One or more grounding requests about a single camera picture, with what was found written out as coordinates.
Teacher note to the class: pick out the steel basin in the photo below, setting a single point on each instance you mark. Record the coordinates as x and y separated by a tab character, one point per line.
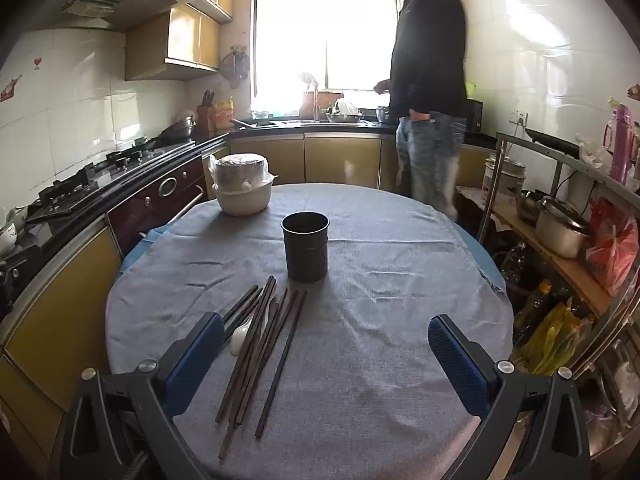
345	117

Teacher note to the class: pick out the steel faucet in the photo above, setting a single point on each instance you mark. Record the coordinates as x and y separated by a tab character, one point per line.
315	102

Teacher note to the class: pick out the black tray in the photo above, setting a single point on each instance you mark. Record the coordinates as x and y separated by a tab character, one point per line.
552	142

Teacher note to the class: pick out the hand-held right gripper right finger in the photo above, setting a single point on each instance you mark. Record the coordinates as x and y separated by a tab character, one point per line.
455	360

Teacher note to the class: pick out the black utensil holder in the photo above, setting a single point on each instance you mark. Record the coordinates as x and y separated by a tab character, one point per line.
305	255

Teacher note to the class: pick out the kitchen window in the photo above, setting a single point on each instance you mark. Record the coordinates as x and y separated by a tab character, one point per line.
325	25

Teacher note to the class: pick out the dark red oven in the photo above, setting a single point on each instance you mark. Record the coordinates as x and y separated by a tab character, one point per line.
165	195

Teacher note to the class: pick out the oil bottle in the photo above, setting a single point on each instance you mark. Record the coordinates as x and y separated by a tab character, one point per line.
535	305

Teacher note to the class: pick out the black gas stove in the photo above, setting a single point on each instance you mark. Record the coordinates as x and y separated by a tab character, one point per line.
115	165

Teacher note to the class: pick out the hanging round strainer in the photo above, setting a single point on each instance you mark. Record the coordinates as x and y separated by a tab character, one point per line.
235	67

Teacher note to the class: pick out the red wall sticker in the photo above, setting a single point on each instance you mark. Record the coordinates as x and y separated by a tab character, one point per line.
10	90

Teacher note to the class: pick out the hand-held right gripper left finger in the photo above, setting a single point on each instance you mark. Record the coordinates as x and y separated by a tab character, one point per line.
195	365

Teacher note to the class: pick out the black microwave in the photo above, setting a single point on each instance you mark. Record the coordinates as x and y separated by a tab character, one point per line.
474	117

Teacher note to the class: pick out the wooden knife block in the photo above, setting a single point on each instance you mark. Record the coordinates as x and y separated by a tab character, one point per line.
205	112

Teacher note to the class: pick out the white rice cooker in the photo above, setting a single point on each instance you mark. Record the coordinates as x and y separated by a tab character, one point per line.
505	175

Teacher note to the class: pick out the wooden cutting board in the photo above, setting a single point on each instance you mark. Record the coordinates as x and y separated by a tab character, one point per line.
327	102

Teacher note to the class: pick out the green plastic item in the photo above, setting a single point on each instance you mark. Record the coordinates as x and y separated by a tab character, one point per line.
471	90

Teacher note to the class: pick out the yellow base cabinet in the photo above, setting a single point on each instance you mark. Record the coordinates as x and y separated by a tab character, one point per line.
55	320

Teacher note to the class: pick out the row of yellow base cabinets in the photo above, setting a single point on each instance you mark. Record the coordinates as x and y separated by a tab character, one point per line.
340	160

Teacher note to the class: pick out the grey tablecloth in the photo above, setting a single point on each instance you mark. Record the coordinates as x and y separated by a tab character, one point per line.
380	310

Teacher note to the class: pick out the blue table cover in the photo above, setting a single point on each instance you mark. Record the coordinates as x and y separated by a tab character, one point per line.
482	255

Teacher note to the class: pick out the white ceramic spoon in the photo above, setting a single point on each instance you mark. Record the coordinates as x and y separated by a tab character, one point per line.
239	341

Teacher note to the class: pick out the metal storage rack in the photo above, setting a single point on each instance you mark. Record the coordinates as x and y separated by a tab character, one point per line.
560	265

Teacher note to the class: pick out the steel wok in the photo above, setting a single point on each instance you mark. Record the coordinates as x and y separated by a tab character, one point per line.
177	130

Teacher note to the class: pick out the patterned white bowl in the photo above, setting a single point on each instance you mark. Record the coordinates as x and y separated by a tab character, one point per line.
10	232

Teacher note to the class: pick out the yellow package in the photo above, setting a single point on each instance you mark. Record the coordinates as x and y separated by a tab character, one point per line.
224	115

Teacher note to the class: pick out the pink thermos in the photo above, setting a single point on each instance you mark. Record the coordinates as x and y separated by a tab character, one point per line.
620	145

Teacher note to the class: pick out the yellow plastic bag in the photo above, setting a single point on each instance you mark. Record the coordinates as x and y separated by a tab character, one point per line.
547	340

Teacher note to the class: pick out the white ceramic bowl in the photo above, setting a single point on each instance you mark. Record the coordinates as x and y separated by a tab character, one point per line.
245	202

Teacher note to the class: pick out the steel kettle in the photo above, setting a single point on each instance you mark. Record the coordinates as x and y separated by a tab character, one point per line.
527	207

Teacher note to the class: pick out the white wall socket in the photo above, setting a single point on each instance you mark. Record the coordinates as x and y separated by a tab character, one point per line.
520	118

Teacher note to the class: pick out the red plastic bag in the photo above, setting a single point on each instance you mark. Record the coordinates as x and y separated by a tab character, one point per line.
612	255

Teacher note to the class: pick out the pile of dark chopsticks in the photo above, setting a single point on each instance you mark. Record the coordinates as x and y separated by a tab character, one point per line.
255	340

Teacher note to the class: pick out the clear plastic bottle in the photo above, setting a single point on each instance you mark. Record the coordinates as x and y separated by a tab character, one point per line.
512	265

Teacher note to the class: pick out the plastic-wrapped bowl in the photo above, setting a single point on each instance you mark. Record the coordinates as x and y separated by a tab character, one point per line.
240	167

